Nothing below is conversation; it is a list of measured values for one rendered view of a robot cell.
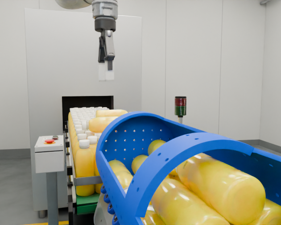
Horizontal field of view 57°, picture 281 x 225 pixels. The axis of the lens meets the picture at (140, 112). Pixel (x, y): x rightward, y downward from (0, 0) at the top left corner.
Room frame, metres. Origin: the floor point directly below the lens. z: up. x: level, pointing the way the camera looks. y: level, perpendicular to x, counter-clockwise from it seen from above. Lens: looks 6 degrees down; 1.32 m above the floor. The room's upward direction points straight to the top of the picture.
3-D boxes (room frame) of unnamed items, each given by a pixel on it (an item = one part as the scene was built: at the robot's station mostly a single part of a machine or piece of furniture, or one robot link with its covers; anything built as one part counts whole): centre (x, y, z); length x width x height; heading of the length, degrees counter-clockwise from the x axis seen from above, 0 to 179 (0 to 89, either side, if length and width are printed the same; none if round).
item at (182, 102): (1.37, -0.21, 1.23); 0.06 x 0.06 x 0.04
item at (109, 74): (0.88, 0.10, 1.37); 0.03 x 0.01 x 0.07; 108
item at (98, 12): (0.94, 0.12, 1.57); 0.09 x 0.09 x 0.06
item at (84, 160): (0.97, 0.21, 1.00); 0.07 x 0.07 x 0.19
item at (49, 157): (1.02, 0.36, 1.05); 0.20 x 0.10 x 0.10; 17
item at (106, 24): (0.94, 0.12, 1.50); 0.08 x 0.07 x 0.09; 18
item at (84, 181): (0.98, 0.05, 0.96); 0.40 x 0.01 x 0.03; 107
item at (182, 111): (1.37, -0.21, 1.18); 0.06 x 0.06 x 0.05
